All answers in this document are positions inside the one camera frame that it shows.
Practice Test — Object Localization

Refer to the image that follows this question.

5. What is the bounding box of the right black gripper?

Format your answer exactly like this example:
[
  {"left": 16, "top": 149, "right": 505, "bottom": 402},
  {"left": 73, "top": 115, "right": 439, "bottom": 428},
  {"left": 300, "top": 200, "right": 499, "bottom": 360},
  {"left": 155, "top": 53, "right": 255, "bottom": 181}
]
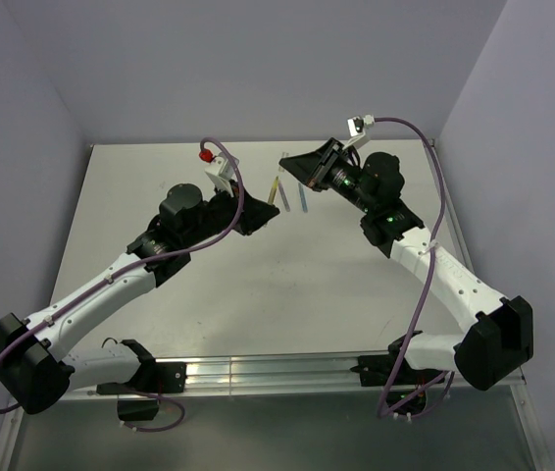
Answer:
[{"left": 278, "top": 138, "right": 376, "bottom": 215}]

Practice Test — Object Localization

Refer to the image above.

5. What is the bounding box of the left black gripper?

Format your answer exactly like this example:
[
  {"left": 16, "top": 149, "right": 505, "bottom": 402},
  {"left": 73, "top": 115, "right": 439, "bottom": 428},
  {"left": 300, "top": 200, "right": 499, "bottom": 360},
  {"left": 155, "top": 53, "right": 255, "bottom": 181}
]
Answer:
[{"left": 181, "top": 179, "right": 278, "bottom": 248}]

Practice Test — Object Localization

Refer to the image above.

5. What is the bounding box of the purple highlighter pen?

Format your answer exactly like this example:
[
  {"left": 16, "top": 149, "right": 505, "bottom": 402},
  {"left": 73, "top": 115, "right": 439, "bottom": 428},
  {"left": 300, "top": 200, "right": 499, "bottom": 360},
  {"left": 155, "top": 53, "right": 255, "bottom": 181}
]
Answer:
[{"left": 278, "top": 181, "right": 291, "bottom": 212}]

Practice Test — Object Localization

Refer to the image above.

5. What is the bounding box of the yellow highlighter pen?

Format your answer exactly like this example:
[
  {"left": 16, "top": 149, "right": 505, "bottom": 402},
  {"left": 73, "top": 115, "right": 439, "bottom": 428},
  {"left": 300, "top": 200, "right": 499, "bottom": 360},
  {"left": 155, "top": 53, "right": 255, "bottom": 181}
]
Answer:
[{"left": 268, "top": 176, "right": 279, "bottom": 205}]

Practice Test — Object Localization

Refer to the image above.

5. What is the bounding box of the blue highlighter pen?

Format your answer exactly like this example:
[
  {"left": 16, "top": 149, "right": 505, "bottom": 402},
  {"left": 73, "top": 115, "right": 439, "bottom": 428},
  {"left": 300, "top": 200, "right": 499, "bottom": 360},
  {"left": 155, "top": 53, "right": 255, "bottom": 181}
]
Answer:
[{"left": 297, "top": 183, "right": 309, "bottom": 214}]

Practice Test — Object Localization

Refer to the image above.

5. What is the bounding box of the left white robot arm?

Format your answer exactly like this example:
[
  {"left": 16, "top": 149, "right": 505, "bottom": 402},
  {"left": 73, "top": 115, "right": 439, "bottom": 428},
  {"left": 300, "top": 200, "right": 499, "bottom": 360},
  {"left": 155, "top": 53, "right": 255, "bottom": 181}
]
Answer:
[{"left": 0, "top": 183, "right": 279, "bottom": 414}]

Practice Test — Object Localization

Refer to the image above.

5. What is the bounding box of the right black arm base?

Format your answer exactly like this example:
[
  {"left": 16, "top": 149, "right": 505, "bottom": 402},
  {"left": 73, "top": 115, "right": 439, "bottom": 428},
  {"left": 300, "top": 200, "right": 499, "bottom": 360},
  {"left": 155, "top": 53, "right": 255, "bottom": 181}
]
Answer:
[{"left": 350, "top": 354, "right": 438, "bottom": 415}]

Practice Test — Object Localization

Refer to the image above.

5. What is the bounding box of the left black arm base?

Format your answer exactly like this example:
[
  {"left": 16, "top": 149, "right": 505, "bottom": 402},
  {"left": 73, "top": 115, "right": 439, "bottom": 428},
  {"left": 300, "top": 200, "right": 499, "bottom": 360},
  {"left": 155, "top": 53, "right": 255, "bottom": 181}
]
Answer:
[{"left": 117, "top": 362, "right": 186, "bottom": 423}]

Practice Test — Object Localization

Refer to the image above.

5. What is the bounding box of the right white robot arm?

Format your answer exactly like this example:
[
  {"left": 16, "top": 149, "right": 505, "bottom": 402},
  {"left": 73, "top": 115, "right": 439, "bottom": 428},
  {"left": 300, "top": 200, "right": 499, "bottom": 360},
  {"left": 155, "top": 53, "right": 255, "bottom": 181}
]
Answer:
[{"left": 279, "top": 138, "right": 534, "bottom": 391}]

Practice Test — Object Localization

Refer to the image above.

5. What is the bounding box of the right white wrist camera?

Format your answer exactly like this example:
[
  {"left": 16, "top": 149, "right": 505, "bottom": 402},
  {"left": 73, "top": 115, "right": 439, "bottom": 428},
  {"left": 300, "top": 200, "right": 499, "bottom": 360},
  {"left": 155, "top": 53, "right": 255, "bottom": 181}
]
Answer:
[{"left": 345, "top": 115, "right": 375, "bottom": 150}]

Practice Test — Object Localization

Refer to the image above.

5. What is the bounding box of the aluminium front rail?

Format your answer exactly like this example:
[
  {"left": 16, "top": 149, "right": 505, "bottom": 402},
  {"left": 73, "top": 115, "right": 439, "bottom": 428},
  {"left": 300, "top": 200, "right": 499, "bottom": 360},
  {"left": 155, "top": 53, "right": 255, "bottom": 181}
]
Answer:
[{"left": 10, "top": 345, "right": 527, "bottom": 408}]

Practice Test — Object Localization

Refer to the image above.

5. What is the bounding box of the aluminium rail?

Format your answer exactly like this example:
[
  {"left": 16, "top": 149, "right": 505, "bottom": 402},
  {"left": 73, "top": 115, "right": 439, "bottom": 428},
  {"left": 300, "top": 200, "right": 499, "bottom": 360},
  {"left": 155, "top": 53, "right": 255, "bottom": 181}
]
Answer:
[
  {"left": 423, "top": 138, "right": 553, "bottom": 471},
  {"left": 10, "top": 345, "right": 527, "bottom": 408}
]

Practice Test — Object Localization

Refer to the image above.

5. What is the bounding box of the aluminium right side rail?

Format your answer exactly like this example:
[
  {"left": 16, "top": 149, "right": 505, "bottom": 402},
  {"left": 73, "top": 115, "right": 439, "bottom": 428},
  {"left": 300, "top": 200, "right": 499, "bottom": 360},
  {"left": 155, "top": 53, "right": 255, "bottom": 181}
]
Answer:
[{"left": 423, "top": 138, "right": 553, "bottom": 471}]

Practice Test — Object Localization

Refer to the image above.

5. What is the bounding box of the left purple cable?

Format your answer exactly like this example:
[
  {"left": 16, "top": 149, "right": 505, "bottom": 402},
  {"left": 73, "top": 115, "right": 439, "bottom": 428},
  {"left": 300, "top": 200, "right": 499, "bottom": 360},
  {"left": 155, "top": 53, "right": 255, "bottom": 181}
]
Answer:
[{"left": 0, "top": 137, "right": 247, "bottom": 433}]

